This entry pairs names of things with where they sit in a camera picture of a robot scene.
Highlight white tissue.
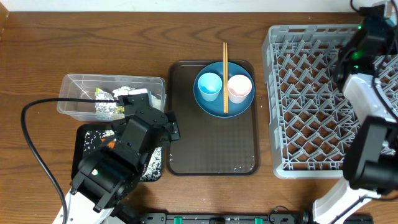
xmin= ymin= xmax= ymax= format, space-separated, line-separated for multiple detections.
xmin=113 ymin=86 xmax=134 ymax=98
xmin=151 ymin=95 xmax=164 ymax=111

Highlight orange carrot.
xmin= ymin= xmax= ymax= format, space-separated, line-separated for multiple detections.
xmin=98 ymin=138 xmax=116 ymax=149

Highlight yellow foil snack wrapper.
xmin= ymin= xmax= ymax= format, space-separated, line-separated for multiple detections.
xmin=95 ymin=88 xmax=124 ymax=114

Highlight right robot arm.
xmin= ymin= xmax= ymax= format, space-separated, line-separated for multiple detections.
xmin=303 ymin=16 xmax=397 ymax=223

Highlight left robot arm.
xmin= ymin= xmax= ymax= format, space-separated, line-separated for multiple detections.
xmin=54 ymin=89 xmax=180 ymax=223

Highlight grey dishwasher rack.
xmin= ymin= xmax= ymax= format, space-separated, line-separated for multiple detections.
xmin=262 ymin=24 xmax=397 ymax=179

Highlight brown serving tray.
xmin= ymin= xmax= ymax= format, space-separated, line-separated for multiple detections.
xmin=166 ymin=60 xmax=260 ymax=176

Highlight dark blue plate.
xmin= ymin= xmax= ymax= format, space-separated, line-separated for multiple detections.
xmin=193 ymin=62 xmax=255 ymax=118

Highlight spilled white rice grains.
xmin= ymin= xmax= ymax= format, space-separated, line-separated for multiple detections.
xmin=81 ymin=128 xmax=163 ymax=182

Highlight light blue cup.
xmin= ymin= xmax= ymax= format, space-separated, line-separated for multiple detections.
xmin=197 ymin=72 xmax=223 ymax=101

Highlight black tray bin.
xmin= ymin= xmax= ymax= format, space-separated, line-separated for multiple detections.
xmin=71 ymin=123 xmax=164 ymax=184

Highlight clear plastic bin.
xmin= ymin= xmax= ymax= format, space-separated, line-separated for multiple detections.
xmin=57 ymin=74 xmax=166 ymax=121

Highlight pink white cup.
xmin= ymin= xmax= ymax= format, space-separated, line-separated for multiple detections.
xmin=227 ymin=75 xmax=252 ymax=104

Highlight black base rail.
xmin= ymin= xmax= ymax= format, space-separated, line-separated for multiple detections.
xmin=139 ymin=213 xmax=302 ymax=224

